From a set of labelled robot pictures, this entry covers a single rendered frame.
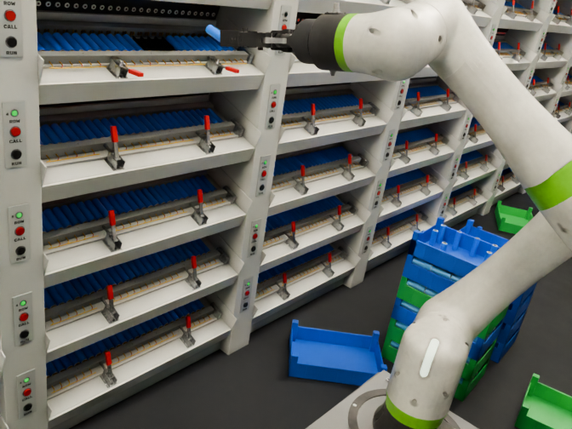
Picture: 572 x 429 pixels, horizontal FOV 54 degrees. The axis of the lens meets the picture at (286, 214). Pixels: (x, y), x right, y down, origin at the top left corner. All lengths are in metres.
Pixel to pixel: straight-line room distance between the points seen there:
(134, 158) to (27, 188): 0.27
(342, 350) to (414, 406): 0.83
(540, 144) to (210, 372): 1.21
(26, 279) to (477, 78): 0.94
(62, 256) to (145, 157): 0.29
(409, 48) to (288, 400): 1.17
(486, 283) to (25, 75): 0.97
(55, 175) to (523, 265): 0.95
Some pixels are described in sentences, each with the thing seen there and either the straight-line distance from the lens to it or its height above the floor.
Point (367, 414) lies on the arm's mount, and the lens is 1.31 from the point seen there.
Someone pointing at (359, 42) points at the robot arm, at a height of 1.07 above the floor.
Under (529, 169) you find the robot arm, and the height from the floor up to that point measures 0.92.
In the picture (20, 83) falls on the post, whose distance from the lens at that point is 1.12.
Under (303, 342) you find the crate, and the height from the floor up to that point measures 0.00.
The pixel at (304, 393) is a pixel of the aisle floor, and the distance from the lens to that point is 1.79.
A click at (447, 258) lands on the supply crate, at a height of 0.44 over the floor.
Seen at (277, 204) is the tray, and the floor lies 0.50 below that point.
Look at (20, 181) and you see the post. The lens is 1.17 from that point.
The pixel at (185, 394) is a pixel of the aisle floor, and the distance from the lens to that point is 1.73.
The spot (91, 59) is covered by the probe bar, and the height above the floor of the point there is 0.94.
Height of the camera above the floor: 1.15
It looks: 23 degrees down
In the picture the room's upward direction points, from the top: 9 degrees clockwise
